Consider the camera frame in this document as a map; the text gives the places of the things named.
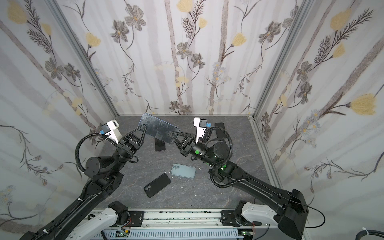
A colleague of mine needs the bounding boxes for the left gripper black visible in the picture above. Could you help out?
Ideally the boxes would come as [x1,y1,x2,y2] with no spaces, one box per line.
[108,126,142,175]

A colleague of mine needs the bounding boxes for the black phone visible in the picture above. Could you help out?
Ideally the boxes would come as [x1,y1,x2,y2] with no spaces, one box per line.
[139,113,180,144]

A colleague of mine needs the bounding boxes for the small dark phone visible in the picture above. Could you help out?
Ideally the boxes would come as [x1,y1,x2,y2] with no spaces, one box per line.
[155,138,166,152]

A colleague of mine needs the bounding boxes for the light green phone case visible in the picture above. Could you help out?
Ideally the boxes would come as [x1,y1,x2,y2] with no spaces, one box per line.
[171,164,196,179]

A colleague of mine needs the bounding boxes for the black phone case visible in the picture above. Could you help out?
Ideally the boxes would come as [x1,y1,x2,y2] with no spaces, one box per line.
[144,173,171,198]
[214,123,227,139]

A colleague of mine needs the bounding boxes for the black phone case front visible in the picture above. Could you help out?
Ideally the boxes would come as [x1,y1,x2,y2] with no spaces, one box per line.
[144,173,171,198]

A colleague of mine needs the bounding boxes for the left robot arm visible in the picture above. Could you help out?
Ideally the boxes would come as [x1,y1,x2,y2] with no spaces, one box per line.
[21,125,147,240]

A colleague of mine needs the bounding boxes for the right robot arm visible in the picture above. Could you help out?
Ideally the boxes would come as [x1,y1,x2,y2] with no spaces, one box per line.
[168,127,309,240]

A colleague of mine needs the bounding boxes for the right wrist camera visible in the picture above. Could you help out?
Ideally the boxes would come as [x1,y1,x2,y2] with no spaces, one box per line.
[194,117,212,143]

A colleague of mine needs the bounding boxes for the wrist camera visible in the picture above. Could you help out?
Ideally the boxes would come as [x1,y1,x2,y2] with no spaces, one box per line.
[100,120,123,144]
[194,117,212,143]

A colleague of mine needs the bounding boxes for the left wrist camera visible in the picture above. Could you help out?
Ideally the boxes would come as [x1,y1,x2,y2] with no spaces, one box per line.
[100,120,123,144]

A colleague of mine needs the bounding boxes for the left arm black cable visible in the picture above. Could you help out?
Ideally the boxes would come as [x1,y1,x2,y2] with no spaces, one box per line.
[74,132,104,173]

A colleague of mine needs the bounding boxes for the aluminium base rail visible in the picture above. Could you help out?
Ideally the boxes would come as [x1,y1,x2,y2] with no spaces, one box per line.
[86,208,304,230]

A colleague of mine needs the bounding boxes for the white vented cable duct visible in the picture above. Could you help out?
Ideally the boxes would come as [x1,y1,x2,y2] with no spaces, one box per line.
[104,229,244,240]

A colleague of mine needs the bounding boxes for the aluminium corner frame post right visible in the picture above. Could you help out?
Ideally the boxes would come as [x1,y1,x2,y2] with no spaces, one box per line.
[252,0,315,119]

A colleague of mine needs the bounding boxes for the aluminium corner frame post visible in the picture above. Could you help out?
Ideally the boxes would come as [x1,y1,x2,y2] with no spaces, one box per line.
[45,0,119,118]
[252,0,315,119]

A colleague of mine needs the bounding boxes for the aluminium corner frame post left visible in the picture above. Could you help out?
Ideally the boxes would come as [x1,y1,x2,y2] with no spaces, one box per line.
[45,0,119,118]

